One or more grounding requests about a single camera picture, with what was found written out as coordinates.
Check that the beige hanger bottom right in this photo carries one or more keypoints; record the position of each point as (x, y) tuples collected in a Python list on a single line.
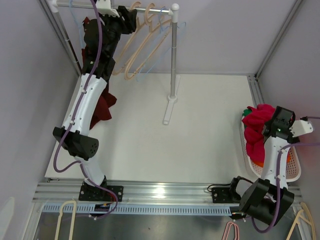
[(303, 223)]

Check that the white laundry basket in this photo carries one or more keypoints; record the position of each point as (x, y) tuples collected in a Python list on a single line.
[(293, 167)]

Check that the orange t-shirt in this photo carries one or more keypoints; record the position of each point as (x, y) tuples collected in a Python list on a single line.
[(261, 164)]

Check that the white metal clothes rack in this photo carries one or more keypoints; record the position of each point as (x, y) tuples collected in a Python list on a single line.
[(174, 14)]

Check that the maroon t-shirt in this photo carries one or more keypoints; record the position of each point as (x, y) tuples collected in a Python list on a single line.
[(103, 105)]

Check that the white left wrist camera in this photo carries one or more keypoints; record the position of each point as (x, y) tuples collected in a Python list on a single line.
[(104, 7)]

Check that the pink t-shirt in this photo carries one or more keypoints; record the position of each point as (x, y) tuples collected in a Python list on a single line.
[(253, 127)]

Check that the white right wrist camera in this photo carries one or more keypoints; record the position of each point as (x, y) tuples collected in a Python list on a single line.
[(301, 127)]

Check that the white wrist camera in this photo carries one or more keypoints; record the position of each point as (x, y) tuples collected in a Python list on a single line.
[(104, 7), (301, 127)]

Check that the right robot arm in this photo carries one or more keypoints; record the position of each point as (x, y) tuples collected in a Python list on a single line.
[(267, 198)]

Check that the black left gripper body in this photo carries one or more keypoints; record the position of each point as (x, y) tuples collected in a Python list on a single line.
[(116, 26)]

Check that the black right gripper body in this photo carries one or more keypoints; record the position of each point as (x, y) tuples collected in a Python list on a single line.
[(290, 124)]

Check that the beige hanger of green shirt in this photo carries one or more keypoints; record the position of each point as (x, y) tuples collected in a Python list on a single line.
[(144, 52)]

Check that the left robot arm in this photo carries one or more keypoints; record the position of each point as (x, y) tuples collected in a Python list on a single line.
[(75, 146)]

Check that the slotted cable duct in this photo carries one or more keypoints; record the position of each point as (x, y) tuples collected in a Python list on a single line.
[(148, 209)]

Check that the beige hanger of pink shirt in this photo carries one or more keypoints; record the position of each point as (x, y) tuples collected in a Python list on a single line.
[(147, 21)]

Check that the aluminium mounting rail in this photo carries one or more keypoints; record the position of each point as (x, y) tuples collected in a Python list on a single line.
[(135, 192)]

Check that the green t-shirt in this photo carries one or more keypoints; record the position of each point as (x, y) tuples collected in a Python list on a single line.
[(246, 112)]

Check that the blue hanger of maroon shirt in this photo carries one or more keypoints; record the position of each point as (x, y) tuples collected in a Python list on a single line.
[(78, 25)]

